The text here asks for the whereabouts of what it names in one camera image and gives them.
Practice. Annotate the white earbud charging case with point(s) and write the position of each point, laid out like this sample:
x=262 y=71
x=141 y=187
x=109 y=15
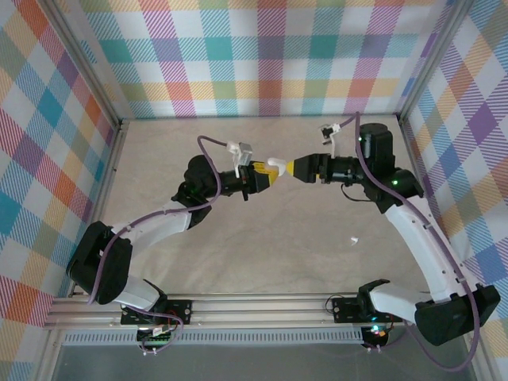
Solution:
x=275 y=161

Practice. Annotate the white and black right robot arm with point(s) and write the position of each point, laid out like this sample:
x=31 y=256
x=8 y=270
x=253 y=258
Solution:
x=416 y=238

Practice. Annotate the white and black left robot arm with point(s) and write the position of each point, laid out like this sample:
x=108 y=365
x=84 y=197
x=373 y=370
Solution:
x=158 y=222

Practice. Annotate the aluminium frame side rail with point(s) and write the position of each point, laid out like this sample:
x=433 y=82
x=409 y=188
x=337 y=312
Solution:
x=412 y=151
x=98 y=206

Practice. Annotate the aluminium frame post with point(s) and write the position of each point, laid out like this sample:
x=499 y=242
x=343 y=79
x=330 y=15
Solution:
x=432 y=59
x=85 y=63

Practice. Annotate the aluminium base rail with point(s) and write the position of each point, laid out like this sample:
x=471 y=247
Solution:
x=258 y=307

